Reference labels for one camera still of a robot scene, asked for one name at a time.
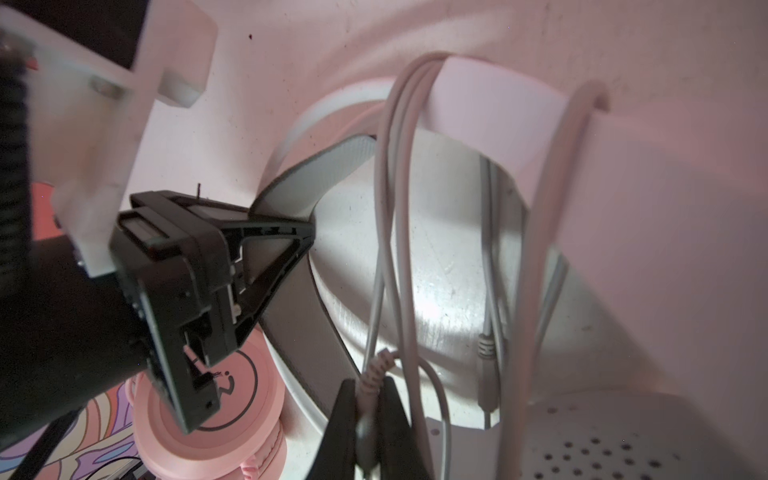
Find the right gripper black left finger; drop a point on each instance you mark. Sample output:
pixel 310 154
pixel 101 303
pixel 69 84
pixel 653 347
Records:
pixel 336 458

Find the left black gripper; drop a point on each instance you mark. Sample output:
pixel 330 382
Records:
pixel 175 269

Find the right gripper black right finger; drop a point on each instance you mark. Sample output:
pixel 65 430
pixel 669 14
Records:
pixel 398 454

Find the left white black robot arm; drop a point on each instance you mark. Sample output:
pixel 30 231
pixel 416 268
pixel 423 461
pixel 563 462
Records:
pixel 92 293

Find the pink cat-ear headphones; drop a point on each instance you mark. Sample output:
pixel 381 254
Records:
pixel 243 440

